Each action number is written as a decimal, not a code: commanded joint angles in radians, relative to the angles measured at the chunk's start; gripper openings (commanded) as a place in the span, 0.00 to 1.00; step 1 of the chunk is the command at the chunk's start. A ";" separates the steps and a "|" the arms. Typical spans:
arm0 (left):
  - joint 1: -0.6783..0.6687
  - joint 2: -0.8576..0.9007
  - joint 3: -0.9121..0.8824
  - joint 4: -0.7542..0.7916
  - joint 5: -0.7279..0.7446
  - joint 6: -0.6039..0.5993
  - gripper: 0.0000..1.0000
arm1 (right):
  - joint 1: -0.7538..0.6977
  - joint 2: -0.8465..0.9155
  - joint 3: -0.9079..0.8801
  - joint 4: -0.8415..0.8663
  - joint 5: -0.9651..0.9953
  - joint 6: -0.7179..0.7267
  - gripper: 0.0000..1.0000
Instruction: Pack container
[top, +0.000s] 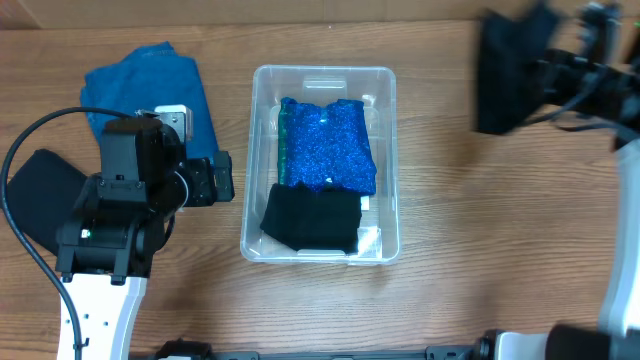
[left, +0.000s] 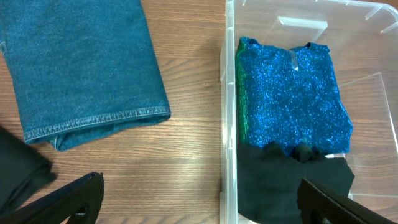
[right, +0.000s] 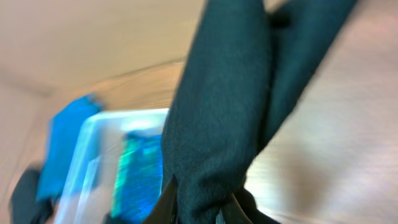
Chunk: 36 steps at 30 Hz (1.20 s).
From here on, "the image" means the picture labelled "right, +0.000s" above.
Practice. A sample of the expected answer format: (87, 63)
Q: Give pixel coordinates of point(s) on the black cloth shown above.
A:
(245, 72)
(24, 208)

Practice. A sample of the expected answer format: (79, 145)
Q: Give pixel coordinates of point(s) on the blue glitter fabric garment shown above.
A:
(138, 179)

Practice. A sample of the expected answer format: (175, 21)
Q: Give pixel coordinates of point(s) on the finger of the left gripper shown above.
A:
(241, 208)
(165, 210)

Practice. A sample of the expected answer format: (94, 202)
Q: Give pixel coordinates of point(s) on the folded blue denim jeans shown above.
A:
(64, 130)

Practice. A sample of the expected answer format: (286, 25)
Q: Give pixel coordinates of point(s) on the clear plastic storage container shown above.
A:
(88, 192)

